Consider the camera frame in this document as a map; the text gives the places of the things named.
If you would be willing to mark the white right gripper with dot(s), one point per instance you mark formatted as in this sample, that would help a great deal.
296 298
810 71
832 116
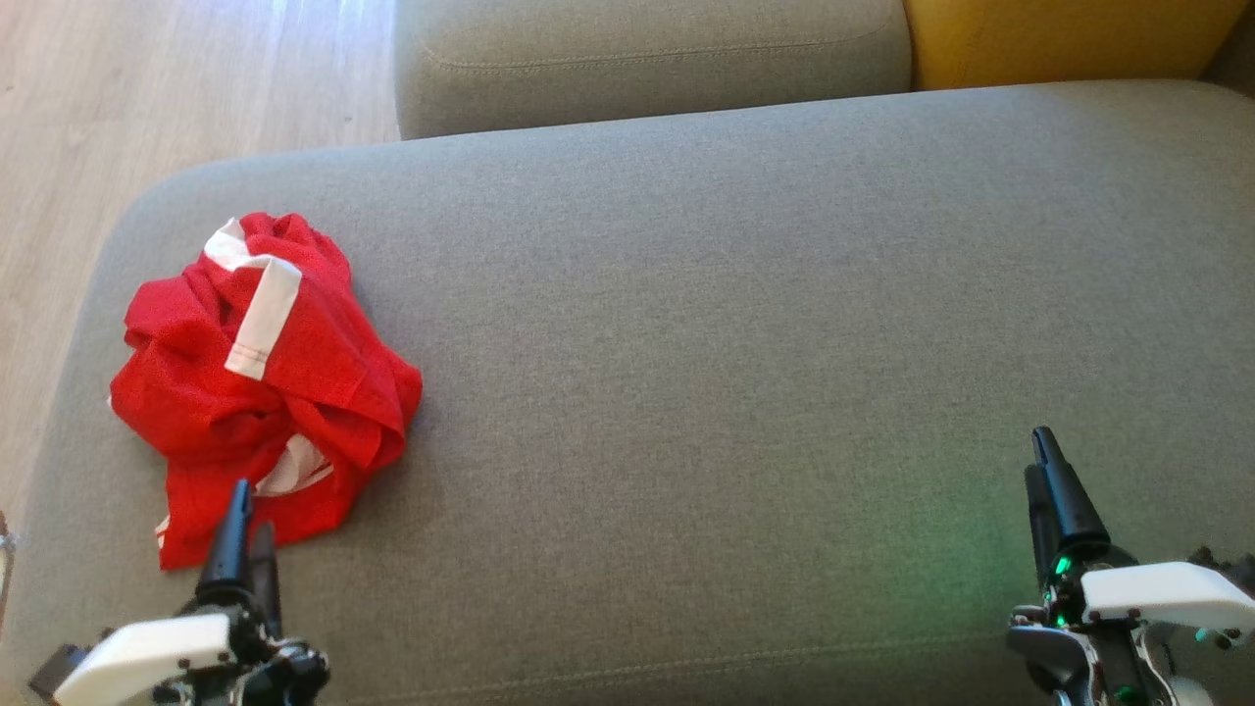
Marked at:
1157 598

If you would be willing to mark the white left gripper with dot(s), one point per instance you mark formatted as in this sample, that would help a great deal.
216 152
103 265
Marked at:
147 657

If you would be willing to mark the red shorts with white stripes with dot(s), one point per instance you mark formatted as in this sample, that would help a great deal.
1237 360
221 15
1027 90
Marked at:
324 343

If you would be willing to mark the grey sofa seat cushion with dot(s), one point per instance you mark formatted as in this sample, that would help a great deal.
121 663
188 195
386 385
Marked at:
686 343
637 69

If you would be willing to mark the large yellow sofa back cushion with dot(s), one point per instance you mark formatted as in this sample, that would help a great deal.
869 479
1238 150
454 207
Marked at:
1059 39

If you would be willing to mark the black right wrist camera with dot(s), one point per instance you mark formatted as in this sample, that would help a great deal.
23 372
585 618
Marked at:
1241 571

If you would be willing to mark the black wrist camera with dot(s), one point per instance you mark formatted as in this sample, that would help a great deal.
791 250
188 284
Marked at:
1241 571
54 672

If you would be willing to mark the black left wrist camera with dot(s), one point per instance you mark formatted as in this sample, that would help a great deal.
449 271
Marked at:
54 672

